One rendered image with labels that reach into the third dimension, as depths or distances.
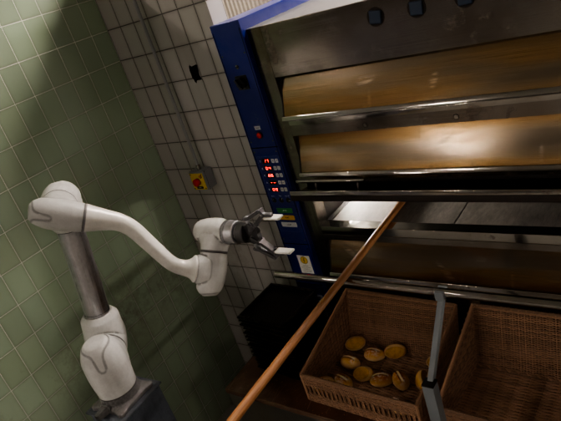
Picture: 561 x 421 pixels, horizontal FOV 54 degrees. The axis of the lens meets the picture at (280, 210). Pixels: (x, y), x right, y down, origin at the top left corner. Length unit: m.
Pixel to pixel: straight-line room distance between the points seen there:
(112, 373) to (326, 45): 1.45
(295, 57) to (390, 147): 0.51
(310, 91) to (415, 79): 0.45
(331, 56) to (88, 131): 1.23
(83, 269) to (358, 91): 1.24
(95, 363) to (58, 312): 0.60
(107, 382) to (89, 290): 0.36
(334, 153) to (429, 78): 0.53
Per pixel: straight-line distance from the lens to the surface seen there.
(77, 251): 2.22
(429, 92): 2.04
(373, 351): 2.62
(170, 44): 2.66
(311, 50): 2.21
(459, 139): 2.10
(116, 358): 2.20
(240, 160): 2.65
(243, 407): 1.73
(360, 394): 2.35
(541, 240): 2.20
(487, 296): 1.93
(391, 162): 2.21
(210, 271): 2.05
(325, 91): 2.24
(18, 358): 2.69
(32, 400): 2.77
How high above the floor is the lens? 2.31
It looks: 23 degrees down
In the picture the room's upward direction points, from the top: 18 degrees counter-clockwise
